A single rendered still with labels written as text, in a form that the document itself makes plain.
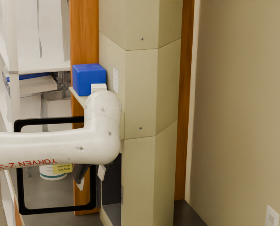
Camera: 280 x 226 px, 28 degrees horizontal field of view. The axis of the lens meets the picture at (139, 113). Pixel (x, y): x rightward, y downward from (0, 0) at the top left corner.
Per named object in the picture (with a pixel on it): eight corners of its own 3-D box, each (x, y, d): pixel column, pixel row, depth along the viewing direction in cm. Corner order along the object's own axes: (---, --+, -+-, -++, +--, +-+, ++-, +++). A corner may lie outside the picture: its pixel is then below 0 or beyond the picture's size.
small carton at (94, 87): (105, 100, 193) (105, 83, 191) (106, 105, 188) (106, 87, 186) (91, 100, 192) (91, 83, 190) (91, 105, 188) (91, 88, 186)
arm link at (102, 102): (125, 84, 161) (87, 79, 160) (124, 117, 153) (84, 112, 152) (118, 115, 172) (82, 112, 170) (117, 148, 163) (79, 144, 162)
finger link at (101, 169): (99, 162, 186) (101, 162, 186) (96, 175, 191) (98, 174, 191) (104, 169, 185) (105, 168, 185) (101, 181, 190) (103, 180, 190)
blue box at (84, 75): (98, 86, 208) (98, 63, 205) (106, 94, 199) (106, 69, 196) (72, 88, 205) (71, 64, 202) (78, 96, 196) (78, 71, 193)
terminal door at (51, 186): (96, 209, 227) (95, 115, 213) (19, 215, 221) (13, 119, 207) (96, 208, 227) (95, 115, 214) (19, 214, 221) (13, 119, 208)
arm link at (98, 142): (-12, 122, 155) (-1, 147, 163) (-20, 155, 147) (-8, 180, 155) (118, 113, 152) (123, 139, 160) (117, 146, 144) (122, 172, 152)
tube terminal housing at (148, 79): (156, 209, 238) (162, 28, 212) (187, 250, 209) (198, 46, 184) (99, 218, 230) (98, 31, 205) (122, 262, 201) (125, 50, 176)
